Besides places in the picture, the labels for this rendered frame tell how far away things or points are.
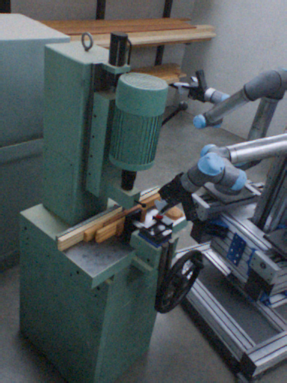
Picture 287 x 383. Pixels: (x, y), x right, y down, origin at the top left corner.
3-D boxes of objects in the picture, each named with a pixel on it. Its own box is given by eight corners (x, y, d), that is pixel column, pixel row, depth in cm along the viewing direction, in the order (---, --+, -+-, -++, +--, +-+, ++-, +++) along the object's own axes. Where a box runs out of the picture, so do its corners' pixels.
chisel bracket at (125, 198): (127, 213, 159) (130, 196, 155) (102, 197, 166) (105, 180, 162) (139, 207, 164) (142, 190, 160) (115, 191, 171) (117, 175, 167)
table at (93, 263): (109, 306, 138) (111, 294, 134) (53, 259, 152) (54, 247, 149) (204, 236, 179) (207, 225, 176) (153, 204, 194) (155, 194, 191)
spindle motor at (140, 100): (132, 177, 143) (146, 93, 126) (99, 157, 151) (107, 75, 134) (162, 164, 155) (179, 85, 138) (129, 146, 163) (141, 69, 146)
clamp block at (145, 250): (152, 269, 152) (156, 251, 147) (127, 250, 158) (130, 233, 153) (176, 253, 162) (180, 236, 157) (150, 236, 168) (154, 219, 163)
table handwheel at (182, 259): (192, 299, 173) (152, 328, 151) (157, 273, 183) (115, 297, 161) (214, 244, 161) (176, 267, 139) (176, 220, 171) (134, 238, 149)
